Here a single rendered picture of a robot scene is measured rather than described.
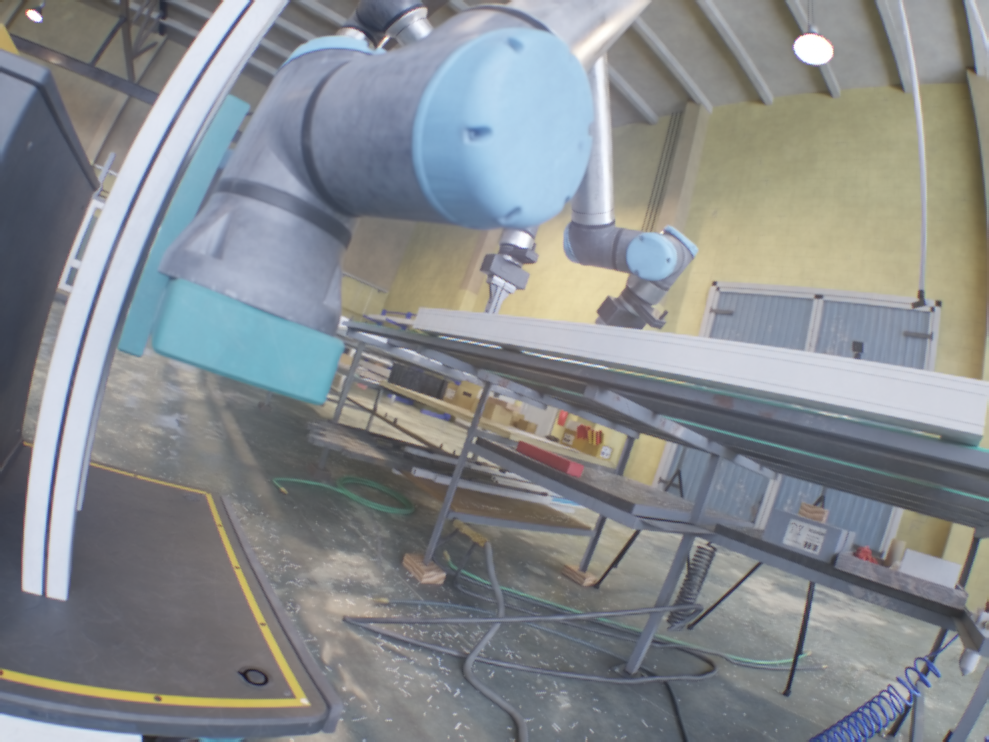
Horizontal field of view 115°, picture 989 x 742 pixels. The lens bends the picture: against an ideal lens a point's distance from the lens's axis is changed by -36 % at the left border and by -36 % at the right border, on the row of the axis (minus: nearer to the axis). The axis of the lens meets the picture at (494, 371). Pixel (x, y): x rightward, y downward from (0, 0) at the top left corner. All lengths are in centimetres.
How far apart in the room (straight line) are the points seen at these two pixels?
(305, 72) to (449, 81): 20
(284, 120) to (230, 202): 8
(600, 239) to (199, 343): 78
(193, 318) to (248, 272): 6
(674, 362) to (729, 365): 11
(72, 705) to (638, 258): 105
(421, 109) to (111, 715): 57
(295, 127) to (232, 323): 17
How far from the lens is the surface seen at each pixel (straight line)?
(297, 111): 44
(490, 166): 31
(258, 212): 44
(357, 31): 130
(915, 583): 143
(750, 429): 110
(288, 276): 42
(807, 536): 151
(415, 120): 33
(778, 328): 818
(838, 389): 76
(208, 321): 40
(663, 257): 95
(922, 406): 74
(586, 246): 100
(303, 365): 42
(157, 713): 55
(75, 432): 58
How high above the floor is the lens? 71
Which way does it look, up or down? 4 degrees up
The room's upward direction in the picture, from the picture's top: 19 degrees clockwise
